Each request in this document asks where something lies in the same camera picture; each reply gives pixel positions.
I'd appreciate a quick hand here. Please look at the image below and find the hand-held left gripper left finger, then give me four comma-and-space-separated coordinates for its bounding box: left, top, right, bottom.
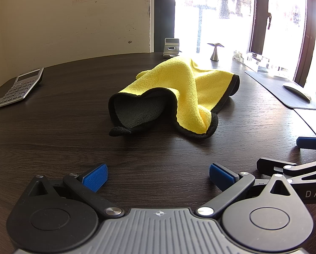
28, 163, 124, 219

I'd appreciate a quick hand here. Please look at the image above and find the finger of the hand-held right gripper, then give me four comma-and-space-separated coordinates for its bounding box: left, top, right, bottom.
257, 158, 316, 182
297, 137, 316, 151

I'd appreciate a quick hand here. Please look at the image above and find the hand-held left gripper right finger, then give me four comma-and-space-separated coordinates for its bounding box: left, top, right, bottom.
196, 163, 297, 219

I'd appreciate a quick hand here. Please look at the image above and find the yellow and grey microfiber towel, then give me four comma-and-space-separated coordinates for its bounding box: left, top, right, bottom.
108, 57, 240, 140

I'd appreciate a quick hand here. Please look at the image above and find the white computer mouse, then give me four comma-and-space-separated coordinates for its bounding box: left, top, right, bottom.
283, 83, 312, 101

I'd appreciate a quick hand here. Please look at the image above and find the dark mouse pad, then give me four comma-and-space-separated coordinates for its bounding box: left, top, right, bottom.
245, 70, 316, 111

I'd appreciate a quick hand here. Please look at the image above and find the clear acrylic organiser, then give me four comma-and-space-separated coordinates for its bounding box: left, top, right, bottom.
233, 50, 288, 77

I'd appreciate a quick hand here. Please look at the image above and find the grey calculator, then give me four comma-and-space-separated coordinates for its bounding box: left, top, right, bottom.
0, 68, 44, 108

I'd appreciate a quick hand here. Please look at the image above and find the metal cone ornament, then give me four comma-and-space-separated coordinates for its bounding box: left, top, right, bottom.
207, 42, 226, 61

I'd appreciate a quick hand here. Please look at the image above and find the silver phone stand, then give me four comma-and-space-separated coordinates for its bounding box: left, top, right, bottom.
163, 38, 182, 58

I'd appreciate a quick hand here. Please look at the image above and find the dark window frame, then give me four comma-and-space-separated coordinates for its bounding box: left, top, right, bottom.
149, 0, 316, 96

